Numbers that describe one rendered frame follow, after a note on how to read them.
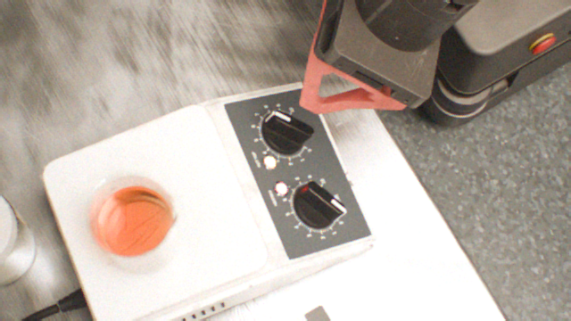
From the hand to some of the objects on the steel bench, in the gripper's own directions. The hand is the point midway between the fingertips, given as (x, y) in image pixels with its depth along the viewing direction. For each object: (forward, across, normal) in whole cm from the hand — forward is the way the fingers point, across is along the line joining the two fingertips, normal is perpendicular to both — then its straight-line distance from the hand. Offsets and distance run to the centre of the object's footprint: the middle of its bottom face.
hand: (319, 81), depth 76 cm
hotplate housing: (+15, -5, 0) cm, 16 cm away
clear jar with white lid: (+22, -9, +13) cm, 27 cm away
